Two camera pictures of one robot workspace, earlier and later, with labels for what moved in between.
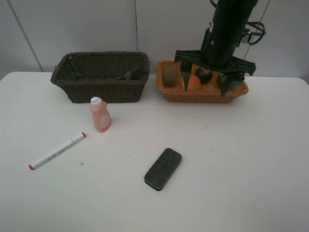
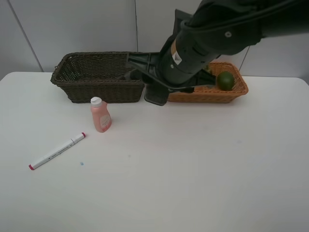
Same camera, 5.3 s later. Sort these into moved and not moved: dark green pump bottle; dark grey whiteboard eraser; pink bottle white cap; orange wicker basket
Moved: dark grey whiteboard eraser
Not moved: dark green pump bottle; orange wicker basket; pink bottle white cap
